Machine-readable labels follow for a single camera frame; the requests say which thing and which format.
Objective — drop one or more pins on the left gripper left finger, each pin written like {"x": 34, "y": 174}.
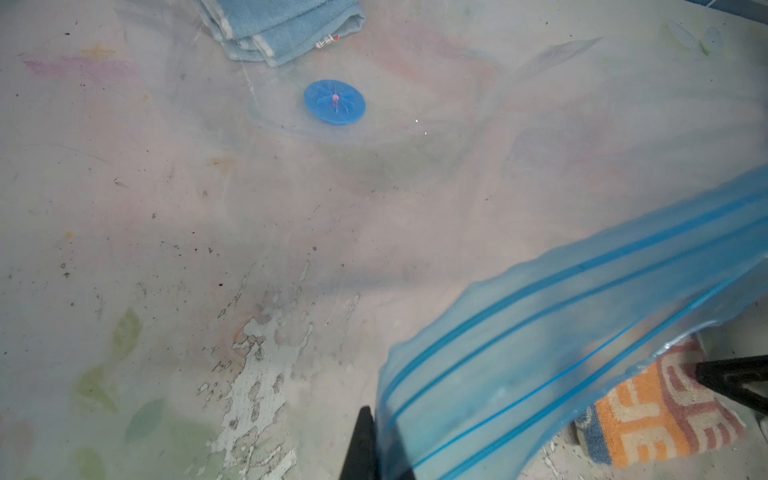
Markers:
{"x": 361, "y": 462}

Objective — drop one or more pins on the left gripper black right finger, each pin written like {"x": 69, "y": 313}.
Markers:
{"x": 730, "y": 378}

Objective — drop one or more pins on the orange white towel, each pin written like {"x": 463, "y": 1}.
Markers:
{"x": 659, "y": 414}

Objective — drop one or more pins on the clear vacuum bag blue zipper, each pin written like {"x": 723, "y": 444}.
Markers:
{"x": 529, "y": 199}

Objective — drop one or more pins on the light blue towel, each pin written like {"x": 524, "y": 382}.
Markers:
{"x": 277, "y": 32}

